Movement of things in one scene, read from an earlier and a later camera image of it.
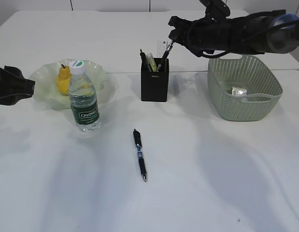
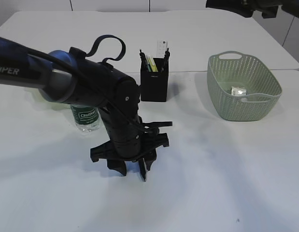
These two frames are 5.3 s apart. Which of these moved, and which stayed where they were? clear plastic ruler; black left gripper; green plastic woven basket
Moved: black left gripper
Stayed: green plastic woven basket; clear plastic ruler
